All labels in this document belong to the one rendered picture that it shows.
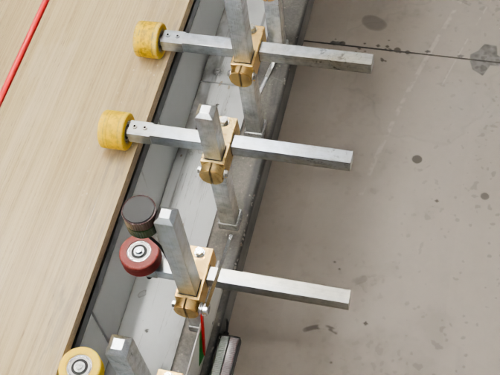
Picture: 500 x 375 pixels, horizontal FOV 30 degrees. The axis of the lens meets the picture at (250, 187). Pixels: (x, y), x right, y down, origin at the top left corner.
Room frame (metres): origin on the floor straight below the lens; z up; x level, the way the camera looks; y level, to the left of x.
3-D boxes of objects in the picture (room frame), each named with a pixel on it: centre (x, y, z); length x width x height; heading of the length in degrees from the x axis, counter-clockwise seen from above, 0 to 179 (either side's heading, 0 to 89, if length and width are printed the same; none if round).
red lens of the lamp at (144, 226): (0.86, 0.19, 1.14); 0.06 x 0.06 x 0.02
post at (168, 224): (0.84, 0.15, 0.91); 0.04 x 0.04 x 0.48; 68
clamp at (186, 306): (0.87, 0.14, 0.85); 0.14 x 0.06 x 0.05; 158
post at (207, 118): (1.08, 0.06, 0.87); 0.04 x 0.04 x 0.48; 68
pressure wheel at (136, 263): (0.92, 0.24, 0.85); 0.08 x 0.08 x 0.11
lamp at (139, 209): (0.86, 0.19, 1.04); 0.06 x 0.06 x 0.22; 68
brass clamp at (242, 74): (1.33, -0.05, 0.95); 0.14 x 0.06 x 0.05; 158
